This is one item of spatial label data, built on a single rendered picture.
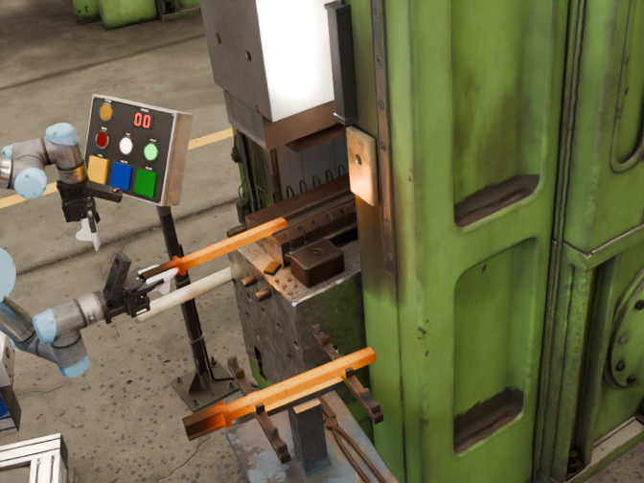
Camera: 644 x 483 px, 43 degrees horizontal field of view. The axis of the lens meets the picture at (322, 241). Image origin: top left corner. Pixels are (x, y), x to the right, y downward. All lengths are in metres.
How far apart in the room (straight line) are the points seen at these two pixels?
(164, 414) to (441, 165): 1.74
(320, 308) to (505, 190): 0.55
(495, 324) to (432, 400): 0.28
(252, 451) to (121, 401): 1.31
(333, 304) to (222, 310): 1.45
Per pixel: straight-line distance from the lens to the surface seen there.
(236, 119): 2.10
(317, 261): 2.08
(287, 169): 2.38
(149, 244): 4.05
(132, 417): 3.19
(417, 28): 1.61
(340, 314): 2.17
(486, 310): 2.22
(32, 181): 2.13
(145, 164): 2.49
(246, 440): 2.05
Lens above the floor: 2.21
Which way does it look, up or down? 35 degrees down
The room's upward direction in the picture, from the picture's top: 6 degrees counter-clockwise
